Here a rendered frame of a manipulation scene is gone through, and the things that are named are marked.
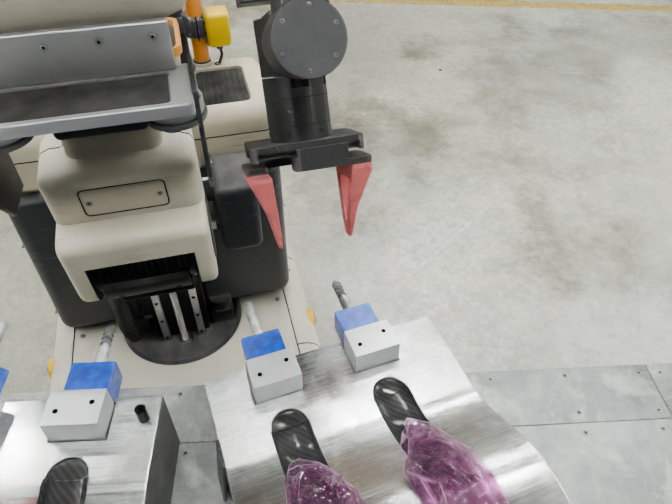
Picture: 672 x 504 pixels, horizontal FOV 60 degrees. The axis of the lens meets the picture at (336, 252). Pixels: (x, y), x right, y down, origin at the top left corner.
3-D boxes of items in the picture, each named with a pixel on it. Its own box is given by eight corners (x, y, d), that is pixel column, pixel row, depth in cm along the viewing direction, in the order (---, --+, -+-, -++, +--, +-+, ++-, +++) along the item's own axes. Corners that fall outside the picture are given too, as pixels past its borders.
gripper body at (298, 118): (366, 153, 52) (357, 67, 50) (253, 171, 50) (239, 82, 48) (348, 146, 58) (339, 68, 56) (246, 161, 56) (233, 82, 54)
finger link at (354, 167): (381, 239, 55) (371, 138, 52) (306, 252, 53) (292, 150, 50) (361, 222, 61) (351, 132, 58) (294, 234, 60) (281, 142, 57)
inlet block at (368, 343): (315, 302, 72) (314, 271, 69) (353, 291, 74) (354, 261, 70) (354, 387, 63) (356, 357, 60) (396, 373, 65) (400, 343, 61)
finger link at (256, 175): (338, 247, 54) (326, 145, 51) (261, 261, 52) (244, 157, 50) (322, 229, 60) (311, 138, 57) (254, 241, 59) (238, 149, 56)
